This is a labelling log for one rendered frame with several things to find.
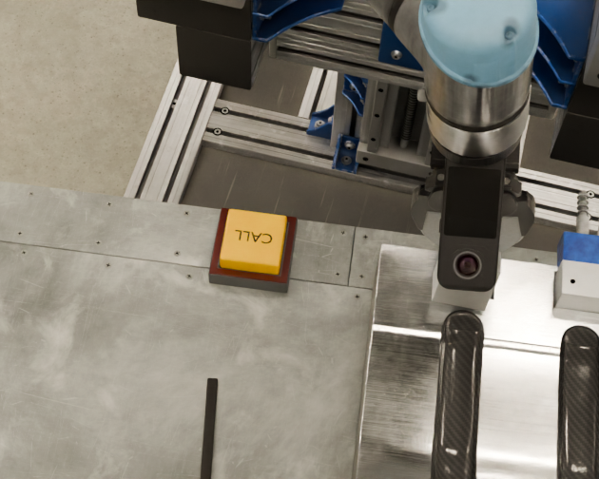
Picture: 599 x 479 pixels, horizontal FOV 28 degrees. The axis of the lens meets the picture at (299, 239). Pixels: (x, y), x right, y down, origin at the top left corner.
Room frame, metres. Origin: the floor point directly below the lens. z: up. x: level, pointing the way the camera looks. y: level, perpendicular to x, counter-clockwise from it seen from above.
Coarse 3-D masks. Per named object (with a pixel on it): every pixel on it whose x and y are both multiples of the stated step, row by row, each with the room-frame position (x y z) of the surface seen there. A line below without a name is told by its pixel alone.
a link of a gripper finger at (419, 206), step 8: (424, 184) 0.55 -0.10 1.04; (416, 192) 0.54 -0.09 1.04; (424, 192) 0.54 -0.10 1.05; (416, 200) 0.53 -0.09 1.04; (424, 200) 0.53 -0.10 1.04; (416, 208) 0.54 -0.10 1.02; (424, 208) 0.53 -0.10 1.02; (416, 216) 0.54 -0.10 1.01; (424, 216) 0.54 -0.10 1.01; (416, 224) 0.54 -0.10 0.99
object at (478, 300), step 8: (496, 280) 0.52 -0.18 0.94; (440, 288) 0.52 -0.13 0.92; (432, 296) 0.52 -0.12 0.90; (440, 296) 0.52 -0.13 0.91; (448, 296) 0.52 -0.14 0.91; (456, 296) 0.52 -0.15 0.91; (464, 296) 0.52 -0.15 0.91; (472, 296) 0.52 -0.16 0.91; (480, 296) 0.52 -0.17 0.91; (488, 296) 0.52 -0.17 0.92; (456, 304) 0.51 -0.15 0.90; (464, 304) 0.51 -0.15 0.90; (472, 304) 0.51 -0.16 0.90; (480, 304) 0.51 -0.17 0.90
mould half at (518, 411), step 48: (384, 288) 0.53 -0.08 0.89; (432, 288) 0.53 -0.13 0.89; (528, 288) 0.54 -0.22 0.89; (384, 336) 0.48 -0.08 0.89; (432, 336) 0.48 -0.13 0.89; (528, 336) 0.49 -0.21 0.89; (384, 384) 0.43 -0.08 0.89; (432, 384) 0.44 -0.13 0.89; (528, 384) 0.44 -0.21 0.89; (384, 432) 0.39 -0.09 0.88; (432, 432) 0.39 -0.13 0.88; (480, 432) 0.40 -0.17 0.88; (528, 432) 0.40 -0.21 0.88
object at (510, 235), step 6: (504, 222) 0.53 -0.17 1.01; (510, 222) 0.53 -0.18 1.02; (516, 222) 0.53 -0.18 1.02; (504, 228) 0.53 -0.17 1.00; (510, 228) 0.53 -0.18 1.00; (516, 228) 0.53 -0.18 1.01; (504, 234) 0.54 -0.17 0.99; (510, 234) 0.53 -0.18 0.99; (516, 234) 0.53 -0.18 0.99; (504, 240) 0.54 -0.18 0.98; (510, 240) 0.54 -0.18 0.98; (516, 240) 0.54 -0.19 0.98; (504, 246) 0.54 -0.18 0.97; (510, 246) 0.54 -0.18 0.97
